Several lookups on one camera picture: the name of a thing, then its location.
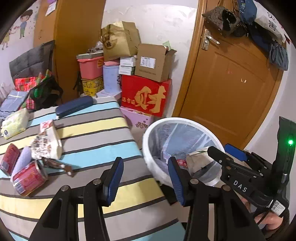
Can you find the brown paper bag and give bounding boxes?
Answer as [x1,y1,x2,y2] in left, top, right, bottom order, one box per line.
[100,21,141,61]

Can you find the cartoon couple wall sticker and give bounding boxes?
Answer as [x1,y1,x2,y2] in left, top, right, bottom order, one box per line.
[1,9,33,50]

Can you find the wooden door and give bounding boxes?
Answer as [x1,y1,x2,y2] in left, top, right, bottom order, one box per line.
[173,1,283,149]

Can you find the red milk can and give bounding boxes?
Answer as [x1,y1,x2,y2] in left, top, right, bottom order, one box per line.
[13,160,48,196]
[1,144,21,176]

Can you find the brown snack wrapper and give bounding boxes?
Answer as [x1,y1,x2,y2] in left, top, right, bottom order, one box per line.
[41,157,73,177]

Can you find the lilac cylindrical container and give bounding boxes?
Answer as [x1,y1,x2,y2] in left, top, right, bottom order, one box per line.
[103,62,121,93]

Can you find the bags hanging on door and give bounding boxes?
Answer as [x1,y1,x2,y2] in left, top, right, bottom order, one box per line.
[202,1,288,71]

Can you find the strawberry milk carton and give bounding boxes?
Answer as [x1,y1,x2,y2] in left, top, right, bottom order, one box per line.
[39,120,56,136]

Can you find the stacked white small boxes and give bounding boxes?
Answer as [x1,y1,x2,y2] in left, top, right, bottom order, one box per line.
[118,56,137,76]

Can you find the person right hand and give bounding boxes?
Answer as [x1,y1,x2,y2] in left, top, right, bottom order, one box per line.
[241,198,283,230]

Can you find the silver door handle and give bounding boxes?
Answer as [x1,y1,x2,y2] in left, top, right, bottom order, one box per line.
[202,29,220,51]

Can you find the red plaid cloth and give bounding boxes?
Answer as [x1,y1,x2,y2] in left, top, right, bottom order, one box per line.
[15,69,52,110]

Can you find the patterned white crumpled wrapper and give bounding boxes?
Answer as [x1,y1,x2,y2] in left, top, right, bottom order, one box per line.
[31,127,62,160]

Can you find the folded blue cloth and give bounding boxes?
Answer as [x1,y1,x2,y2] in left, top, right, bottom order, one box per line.
[0,90,29,120]

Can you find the red gift box gold character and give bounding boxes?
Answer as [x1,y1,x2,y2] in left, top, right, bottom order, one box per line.
[121,75,171,117]

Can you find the navy glasses case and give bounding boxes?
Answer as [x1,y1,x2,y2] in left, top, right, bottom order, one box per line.
[55,95,94,119]

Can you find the yellow tissue pack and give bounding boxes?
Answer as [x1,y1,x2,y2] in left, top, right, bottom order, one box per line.
[1,108,30,140]

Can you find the black bag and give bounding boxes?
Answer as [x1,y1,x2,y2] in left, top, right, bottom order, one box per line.
[29,76,63,110]

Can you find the white foam fruit net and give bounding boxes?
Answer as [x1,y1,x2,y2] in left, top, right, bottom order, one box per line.
[10,146,32,182]

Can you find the clear plastic bottle red label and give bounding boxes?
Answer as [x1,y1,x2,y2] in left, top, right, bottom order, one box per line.
[177,159,188,169]

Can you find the pink plastic bin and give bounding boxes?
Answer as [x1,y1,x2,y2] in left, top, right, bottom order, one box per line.
[77,56,104,80]

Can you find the white round trash bin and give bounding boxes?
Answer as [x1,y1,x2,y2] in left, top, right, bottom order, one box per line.
[142,118,225,187]

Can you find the grey padded cushion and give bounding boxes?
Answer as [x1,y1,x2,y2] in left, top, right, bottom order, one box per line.
[9,40,55,82]

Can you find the brown cardboard box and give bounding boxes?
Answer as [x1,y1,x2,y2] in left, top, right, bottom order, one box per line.
[134,44,177,82]

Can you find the striped table cloth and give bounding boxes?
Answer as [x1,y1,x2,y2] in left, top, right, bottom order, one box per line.
[1,97,185,240]

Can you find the yellow printed box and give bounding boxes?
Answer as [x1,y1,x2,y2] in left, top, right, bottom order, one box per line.
[81,76,104,96]

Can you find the wooden wardrobe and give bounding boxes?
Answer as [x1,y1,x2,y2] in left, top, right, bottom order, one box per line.
[33,0,105,102]

